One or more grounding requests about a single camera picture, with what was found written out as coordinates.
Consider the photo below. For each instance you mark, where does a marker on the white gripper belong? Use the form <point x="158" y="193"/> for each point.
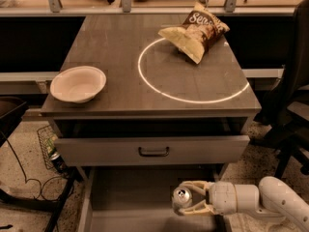
<point x="220" y="197"/>

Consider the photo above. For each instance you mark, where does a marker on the green and white soda can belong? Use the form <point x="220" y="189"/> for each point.
<point x="181" y="198"/>

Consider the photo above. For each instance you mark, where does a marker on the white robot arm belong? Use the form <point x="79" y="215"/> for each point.
<point x="272" y="200"/>

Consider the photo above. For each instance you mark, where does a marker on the open grey middle drawer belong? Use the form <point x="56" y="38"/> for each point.
<point x="138" y="199"/>

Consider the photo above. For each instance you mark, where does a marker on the grey drawer cabinet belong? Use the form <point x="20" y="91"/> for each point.
<point x="151" y="90"/>

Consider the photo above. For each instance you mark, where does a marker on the grey top drawer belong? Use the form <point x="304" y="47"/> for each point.
<point x="124" y="151"/>

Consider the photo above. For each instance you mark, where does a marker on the dark can in basket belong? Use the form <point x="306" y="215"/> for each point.
<point x="58" y="162"/>

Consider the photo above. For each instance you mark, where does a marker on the black office chair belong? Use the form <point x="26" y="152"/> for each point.
<point x="285" y="107"/>

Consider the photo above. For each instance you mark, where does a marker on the brown chip bag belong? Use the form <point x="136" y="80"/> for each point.
<point x="199" y="32"/>

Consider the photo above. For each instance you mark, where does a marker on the white paper bowl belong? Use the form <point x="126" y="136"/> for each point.
<point x="78" y="84"/>

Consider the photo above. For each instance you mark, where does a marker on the black stand at left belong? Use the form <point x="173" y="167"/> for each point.
<point x="35" y="199"/>

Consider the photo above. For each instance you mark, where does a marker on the black drawer handle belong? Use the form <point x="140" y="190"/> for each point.
<point x="153" y="153"/>

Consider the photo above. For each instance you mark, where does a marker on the wire mesh basket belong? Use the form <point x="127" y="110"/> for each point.
<point x="47" y="138"/>

